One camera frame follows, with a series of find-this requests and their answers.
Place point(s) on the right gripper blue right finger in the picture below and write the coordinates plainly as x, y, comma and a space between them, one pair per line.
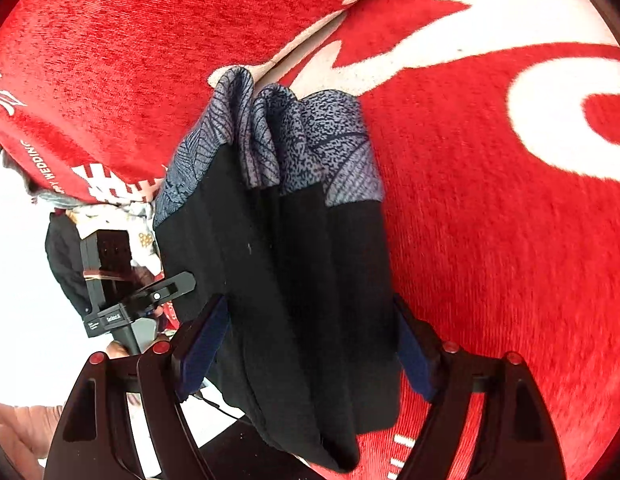
419, 351

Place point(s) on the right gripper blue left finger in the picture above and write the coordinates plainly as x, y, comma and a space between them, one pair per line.
196, 344

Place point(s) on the black pants with patterned trim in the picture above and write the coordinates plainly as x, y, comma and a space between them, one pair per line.
275, 202

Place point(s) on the person's left hand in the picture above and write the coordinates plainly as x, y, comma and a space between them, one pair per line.
26, 436

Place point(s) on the white floral cloth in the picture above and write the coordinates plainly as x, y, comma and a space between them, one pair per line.
136, 219

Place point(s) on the red long pillow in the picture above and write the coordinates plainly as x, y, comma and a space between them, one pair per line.
95, 95

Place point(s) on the red wedding bed quilt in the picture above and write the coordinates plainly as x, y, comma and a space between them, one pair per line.
496, 124

